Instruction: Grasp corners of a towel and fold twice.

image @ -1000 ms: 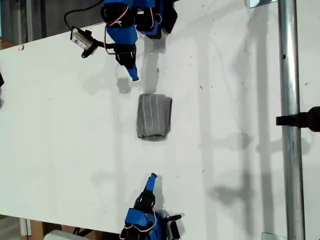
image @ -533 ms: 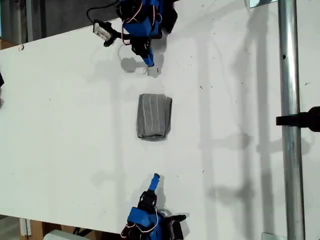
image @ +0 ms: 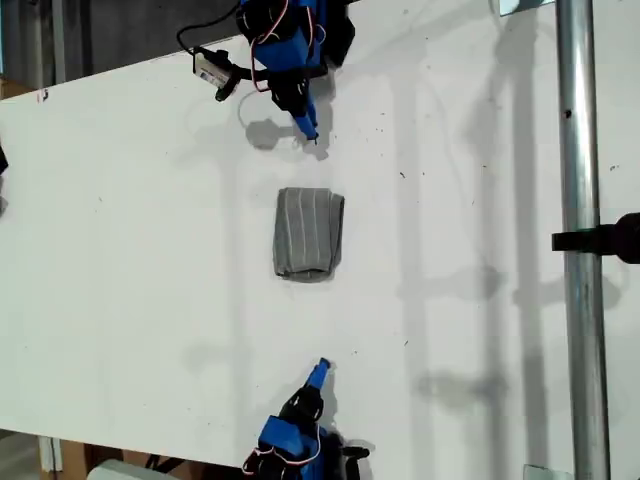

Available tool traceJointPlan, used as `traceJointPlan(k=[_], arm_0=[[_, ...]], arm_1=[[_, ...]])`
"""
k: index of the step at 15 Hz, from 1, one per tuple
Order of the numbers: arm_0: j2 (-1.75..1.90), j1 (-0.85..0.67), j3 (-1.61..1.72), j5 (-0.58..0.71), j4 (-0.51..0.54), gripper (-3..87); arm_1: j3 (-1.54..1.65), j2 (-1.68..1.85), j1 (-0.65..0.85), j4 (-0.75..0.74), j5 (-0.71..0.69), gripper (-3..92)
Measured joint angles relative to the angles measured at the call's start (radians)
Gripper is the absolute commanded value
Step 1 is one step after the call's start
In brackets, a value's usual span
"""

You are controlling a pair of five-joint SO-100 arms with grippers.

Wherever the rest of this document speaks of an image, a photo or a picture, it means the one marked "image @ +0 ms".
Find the grey striped towel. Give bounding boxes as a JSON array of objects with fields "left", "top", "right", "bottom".
[{"left": 272, "top": 186, "right": 346, "bottom": 284}]

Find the brown cardboard box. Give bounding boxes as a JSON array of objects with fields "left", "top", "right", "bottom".
[{"left": 54, "top": 439, "right": 241, "bottom": 480}]

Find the white foam block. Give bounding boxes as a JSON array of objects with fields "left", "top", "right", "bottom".
[{"left": 87, "top": 458, "right": 169, "bottom": 480}]

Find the black clamp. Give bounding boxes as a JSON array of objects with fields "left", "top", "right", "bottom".
[{"left": 551, "top": 212, "right": 640, "bottom": 265}]

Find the red white servo wire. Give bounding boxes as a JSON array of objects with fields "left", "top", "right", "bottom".
[
  {"left": 249, "top": 27, "right": 274, "bottom": 94},
  {"left": 242, "top": 422, "right": 322, "bottom": 476}
]

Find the short black camera stalk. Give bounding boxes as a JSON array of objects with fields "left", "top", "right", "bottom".
[{"left": 233, "top": 63, "right": 272, "bottom": 85}]

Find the black camera box white label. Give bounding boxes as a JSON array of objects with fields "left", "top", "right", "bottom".
[{"left": 192, "top": 46, "right": 240, "bottom": 103}]

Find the black camera cable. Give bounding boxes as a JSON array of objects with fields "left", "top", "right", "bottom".
[{"left": 175, "top": 0, "right": 242, "bottom": 54}]

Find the steel post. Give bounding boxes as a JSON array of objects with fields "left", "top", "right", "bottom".
[{"left": 554, "top": 0, "right": 612, "bottom": 480}]

